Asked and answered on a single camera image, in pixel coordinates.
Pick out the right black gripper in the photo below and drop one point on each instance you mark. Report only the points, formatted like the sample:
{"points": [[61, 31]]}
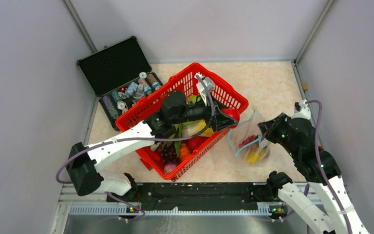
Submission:
{"points": [[268, 127]]}

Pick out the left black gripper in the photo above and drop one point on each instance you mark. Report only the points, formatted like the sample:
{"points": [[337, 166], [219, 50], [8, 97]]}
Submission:
{"points": [[220, 120]]}

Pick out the red grape bunch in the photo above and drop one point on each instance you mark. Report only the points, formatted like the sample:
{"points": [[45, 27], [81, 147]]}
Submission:
{"points": [[247, 140]]}

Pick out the clear zip top bag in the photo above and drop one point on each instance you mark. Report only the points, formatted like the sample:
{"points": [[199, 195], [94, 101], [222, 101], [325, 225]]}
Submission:
{"points": [[246, 127]]}

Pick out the purple red onion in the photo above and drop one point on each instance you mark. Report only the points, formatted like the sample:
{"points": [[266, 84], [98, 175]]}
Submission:
{"points": [[170, 167]]}

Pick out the white brown mushroom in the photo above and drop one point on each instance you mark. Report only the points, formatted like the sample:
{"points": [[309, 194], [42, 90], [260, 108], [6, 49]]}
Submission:
{"points": [[264, 152]]}

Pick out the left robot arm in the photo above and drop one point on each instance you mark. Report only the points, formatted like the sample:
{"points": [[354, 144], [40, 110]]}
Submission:
{"points": [[85, 164]]}

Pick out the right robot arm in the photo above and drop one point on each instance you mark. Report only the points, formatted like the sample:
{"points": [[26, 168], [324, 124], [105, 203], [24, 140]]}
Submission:
{"points": [[297, 136]]}

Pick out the red plastic shopping basket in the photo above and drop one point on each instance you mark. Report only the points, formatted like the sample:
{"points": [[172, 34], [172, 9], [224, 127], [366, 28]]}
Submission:
{"points": [[183, 81]]}

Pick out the light green lettuce head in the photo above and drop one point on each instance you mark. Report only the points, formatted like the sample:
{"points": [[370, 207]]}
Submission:
{"points": [[194, 98]]}

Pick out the green leafy vegetable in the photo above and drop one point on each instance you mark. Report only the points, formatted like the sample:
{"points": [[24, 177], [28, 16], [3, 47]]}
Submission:
{"points": [[179, 136]]}

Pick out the small orange pumpkin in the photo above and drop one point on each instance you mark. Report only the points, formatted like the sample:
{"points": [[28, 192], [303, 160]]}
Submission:
{"points": [[184, 152]]}

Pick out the dark purple grape bunch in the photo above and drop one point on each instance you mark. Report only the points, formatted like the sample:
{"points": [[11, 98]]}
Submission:
{"points": [[168, 154]]}

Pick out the red chili pepper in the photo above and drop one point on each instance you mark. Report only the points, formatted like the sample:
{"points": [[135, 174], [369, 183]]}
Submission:
{"points": [[155, 157]]}

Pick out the black poker chip case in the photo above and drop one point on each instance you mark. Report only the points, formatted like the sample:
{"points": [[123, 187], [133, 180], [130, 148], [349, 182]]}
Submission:
{"points": [[119, 75]]}

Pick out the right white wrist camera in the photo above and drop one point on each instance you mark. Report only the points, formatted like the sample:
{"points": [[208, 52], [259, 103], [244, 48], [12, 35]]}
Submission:
{"points": [[302, 110]]}

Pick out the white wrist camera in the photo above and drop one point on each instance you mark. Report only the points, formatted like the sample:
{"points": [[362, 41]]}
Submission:
{"points": [[302, 110], [204, 86]]}

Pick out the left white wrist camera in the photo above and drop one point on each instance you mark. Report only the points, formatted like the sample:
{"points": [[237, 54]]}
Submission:
{"points": [[204, 86]]}

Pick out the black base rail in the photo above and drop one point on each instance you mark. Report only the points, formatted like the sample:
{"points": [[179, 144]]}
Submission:
{"points": [[208, 196]]}

